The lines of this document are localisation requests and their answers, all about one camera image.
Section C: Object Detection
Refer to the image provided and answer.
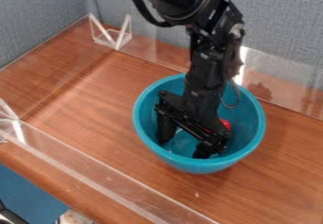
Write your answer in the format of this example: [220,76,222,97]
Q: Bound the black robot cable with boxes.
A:
[217,79,242,111]

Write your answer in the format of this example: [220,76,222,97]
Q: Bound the blue plastic bowl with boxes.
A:
[130,73,267,176]

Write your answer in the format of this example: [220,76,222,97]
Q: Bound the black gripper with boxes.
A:
[154,78,232,159]

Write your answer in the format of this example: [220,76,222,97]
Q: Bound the red toy strawberry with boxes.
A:
[220,119,232,130]

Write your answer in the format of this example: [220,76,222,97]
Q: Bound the clear acrylic corner bracket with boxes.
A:
[88,14,132,50]

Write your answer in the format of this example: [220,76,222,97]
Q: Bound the clear acrylic back barrier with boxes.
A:
[122,15,323,121]

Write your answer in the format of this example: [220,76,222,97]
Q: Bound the clear acrylic front barrier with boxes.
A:
[0,99,218,224]

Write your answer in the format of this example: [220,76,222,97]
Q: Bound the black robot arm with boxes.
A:
[132,0,244,159]

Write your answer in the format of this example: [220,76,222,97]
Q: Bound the clear acrylic barrier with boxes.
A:
[122,15,323,121]
[0,99,218,224]

